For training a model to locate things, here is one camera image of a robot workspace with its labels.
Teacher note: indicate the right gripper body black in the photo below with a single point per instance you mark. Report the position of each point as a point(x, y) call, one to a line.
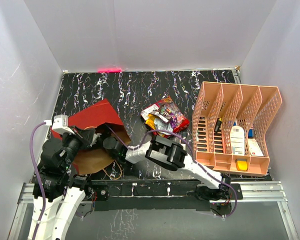
point(108, 132)

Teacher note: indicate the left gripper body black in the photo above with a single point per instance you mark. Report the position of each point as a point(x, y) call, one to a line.
point(73, 143)

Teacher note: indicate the red brown paper bag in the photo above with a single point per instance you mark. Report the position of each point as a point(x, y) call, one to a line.
point(91, 160)

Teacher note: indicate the yellow snack packet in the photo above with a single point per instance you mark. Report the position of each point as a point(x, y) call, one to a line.
point(153, 121)

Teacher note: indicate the red cookie snack bag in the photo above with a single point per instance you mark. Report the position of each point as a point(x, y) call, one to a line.
point(183, 121)

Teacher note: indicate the brown purple candy packet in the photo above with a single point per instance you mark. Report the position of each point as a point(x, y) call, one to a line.
point(164, 113)

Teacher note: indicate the white wrapper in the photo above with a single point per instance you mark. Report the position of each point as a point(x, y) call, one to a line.
point(159, 124)

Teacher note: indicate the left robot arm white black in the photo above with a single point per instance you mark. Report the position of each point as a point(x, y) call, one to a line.
point(55, 197)

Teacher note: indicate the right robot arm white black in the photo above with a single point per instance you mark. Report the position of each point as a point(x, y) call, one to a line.
point(171, 156)

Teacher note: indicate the pink tape strip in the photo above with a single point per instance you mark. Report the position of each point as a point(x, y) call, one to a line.
point(109, 70)

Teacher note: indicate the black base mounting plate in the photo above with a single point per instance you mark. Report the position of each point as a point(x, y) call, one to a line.
point(180, 194)

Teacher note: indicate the black silver stapler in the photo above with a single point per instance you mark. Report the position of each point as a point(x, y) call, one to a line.
point(184, 135)

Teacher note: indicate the black yellow marker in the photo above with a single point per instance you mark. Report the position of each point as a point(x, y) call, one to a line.
point(218, 125)

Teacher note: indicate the peach plastic desk organizer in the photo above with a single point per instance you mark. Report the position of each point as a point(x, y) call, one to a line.
point(229, 125)

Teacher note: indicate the white lotion bottle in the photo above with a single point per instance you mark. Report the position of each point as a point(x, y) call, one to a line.
point(237, 140)

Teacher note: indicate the yellow sticky note pad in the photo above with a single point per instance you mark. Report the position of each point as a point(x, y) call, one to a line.
point(241, 165)

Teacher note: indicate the blue small box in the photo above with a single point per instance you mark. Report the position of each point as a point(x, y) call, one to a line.
point(251, 133)

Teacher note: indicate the white red card box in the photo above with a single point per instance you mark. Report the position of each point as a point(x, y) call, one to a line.
point(254, 148)

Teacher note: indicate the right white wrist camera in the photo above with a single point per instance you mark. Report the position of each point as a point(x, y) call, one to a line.
point(95, 138)

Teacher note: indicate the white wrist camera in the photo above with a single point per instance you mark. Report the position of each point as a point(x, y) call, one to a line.
point(59, 124)
point(95, 138)

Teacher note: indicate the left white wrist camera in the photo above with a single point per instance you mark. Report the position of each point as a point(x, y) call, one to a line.
point(59, 124)

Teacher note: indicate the aluminium front rail frame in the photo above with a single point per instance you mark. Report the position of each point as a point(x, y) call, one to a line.
point(251, 192)

